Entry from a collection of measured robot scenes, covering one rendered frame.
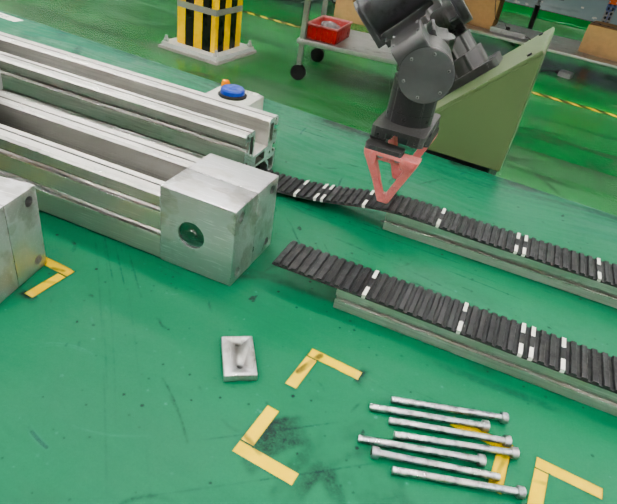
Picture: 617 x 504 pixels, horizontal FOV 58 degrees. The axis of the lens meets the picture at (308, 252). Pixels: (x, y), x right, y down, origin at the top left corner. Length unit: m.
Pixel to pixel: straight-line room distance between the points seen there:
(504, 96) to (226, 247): 0.57
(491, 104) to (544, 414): 0.57
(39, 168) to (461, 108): 0.66
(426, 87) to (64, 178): 0.41
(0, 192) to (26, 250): 0.06
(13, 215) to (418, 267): 0.45
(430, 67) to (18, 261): 0.45
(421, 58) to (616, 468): 0.41
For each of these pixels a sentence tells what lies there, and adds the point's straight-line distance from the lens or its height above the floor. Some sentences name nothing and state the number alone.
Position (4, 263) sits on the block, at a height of 0.82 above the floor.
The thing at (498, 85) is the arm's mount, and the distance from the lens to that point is 0.99.
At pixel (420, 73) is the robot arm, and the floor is 1.01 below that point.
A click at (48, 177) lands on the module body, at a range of 0.71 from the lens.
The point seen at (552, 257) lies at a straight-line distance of 0.76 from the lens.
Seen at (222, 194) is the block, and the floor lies 0.87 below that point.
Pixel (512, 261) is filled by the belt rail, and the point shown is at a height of 0.79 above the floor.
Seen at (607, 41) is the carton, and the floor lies 0.35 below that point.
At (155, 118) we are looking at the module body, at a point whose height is 0.84.
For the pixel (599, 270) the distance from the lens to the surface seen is 0.77.
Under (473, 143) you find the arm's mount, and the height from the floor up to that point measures 0.82.
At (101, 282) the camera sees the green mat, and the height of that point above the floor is 0.78.
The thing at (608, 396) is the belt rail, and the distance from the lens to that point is 0.61.
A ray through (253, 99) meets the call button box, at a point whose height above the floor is 0.84.
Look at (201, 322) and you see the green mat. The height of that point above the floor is 0.78.
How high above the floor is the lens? 1.16
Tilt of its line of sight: 34 degrees down
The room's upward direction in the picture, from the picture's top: 10 degrees clockwise
